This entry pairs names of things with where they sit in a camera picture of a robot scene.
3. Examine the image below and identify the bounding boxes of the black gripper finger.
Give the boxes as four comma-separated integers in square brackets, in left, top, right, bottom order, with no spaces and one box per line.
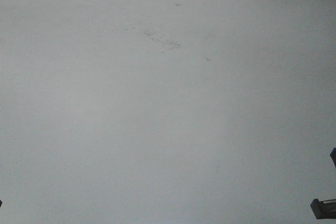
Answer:
[310,199,336,219]
[330,148,336,167]

